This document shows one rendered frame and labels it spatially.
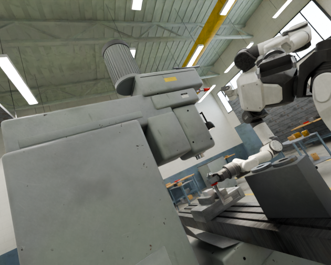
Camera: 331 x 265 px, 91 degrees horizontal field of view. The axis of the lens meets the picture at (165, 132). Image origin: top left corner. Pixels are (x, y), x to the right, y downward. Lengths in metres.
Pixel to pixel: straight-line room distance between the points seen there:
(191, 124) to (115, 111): 0.45
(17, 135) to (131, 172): 0.51
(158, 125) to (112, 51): 0.60
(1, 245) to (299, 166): 7.97
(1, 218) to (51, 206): 7.39
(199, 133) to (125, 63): 0.64
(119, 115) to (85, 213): 0.48
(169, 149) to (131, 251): 0.46
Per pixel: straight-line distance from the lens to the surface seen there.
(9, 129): 0.94
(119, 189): 0.67
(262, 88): 1.17
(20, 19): 6.07
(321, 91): 1.15
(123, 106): 0.93
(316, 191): 0.76
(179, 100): 1.04
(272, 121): 9.44
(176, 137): 0.91
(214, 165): 5.64
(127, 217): 0.67
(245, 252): 0.98
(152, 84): 1.03
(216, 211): 1.13
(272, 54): 0.84
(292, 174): 0.75
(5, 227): 8.02
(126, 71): 1.10
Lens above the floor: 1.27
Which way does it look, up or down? 14 degrees up
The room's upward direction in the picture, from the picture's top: 25 degrees counter-clockwise
